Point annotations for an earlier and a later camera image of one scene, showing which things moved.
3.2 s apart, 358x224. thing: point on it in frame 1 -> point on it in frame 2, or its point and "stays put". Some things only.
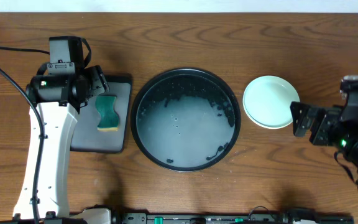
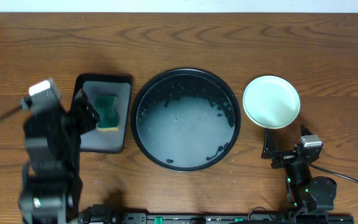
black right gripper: x=319 y=128 -> x=270 y=150
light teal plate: x=266 y=101 stays put
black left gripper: x=100 y=84 -> x=83 y=105
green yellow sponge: x=109 y=119 stays put
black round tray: x=186 y=119 stays put
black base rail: x=260 y=215 stays put
